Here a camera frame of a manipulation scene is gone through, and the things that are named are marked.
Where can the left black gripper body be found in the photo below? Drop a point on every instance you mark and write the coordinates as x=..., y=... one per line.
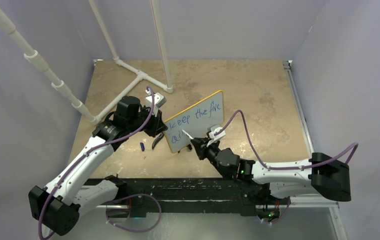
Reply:
x=134, y=124

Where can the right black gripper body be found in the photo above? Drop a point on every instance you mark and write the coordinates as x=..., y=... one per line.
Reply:
x=212, y=155

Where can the white marker pen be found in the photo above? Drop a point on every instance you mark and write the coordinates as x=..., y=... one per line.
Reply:
x=187, y=134

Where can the yellow framed whiteboard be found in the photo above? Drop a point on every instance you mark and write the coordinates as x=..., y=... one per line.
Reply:
x=196, y=120

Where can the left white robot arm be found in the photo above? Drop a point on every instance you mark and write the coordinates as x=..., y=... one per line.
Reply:
x=58, y=205

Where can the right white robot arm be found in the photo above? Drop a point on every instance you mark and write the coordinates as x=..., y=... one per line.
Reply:
x=319, y=174

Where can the black handled pliers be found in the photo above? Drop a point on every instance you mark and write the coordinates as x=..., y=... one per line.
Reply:
x=156, y=140

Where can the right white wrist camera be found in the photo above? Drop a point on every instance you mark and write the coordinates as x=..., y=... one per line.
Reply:
x=215, y=134

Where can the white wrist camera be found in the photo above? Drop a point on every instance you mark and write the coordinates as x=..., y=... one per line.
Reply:
x=215, y=134
x=158, y=101

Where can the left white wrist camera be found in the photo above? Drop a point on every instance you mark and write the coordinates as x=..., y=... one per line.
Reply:
x=158, y=101

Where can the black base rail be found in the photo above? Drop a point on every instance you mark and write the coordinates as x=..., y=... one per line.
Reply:
x=193, y=195

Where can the right aluminium side rail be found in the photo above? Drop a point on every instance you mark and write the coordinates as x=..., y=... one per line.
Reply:
x=287, y=68

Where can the white pvc pipe frame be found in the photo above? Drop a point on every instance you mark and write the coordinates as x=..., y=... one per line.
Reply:
x=39, y=43

